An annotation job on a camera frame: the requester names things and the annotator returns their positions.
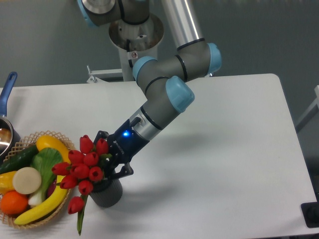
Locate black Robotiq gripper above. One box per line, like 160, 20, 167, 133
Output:
93, 118, 149, 180

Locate red tulip bouquet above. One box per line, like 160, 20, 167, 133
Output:
51, 135, 111, 235

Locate dark grey ribbed vase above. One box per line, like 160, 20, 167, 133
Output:
90, 179, 123, 208

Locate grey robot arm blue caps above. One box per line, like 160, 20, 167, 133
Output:
77, 0, 221, 180

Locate yellow banana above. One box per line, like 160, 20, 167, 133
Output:
14, 185, 68, 226

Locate green bok choy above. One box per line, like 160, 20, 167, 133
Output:
28, 147, 63, 208

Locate yellow lemon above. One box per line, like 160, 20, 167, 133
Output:
36, 135, 70, 163

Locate purple red vegetable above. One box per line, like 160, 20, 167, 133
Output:
46, 180, 56, 198

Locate woven wicker basket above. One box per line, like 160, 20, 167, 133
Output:
0, 130, 76, 229

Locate beige round disc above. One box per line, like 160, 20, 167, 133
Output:
12, 167, 42, 195

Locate dark green cucumber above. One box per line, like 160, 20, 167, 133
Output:
0, 145, 38, 174

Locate yellow bell pepper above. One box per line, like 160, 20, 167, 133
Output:
0, 171, 17, 195

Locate orange fruit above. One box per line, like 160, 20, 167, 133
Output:
0, 191, 28, 215

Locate black device at table edge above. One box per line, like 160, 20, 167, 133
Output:
301, 202, 319, 228

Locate blue handled saucepan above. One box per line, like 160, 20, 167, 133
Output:
0, 72, 20, 164

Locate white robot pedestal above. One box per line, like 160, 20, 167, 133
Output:
86, 12, 165, 84

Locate white frame at right edge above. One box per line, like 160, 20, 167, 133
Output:
295, 85, 319, 133

